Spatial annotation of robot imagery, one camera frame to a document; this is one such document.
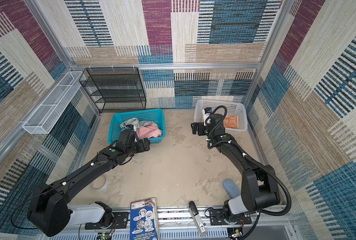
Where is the orange bunny pattern towel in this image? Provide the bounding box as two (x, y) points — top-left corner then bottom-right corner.
(223, 115), (239, 129)

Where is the white plastic basket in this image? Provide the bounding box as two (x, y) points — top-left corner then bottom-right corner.
(193, 98), (249, 136)

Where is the pink terry towel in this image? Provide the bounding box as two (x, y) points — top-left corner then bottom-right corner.
(136, 122), (163, 139)

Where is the blue bunny pattern towel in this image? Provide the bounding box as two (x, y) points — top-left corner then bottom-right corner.
(120, 118), (152, 131)

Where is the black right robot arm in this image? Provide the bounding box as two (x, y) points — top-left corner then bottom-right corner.
(191, 114), (292, 222)

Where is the teal plastic basket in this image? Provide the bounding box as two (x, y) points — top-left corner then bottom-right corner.
(108, 109), (166, 144)

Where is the blue printed package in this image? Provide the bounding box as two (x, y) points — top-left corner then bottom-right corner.
(129, 198), (160, 240)

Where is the black silver stapler tool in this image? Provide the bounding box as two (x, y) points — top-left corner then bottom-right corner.
(188, 201), (207, 237)

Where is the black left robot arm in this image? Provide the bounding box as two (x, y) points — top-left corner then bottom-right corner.
(27, 130), (151, 237)

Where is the black wire shelf rack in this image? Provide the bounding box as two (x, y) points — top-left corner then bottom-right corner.
(79, 67), (147, 113)

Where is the white wire mesh tray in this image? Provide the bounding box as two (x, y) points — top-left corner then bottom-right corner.
(23, 71), (82, 135)

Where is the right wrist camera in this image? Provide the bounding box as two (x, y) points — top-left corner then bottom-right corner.
(203, 107), (212, 122)

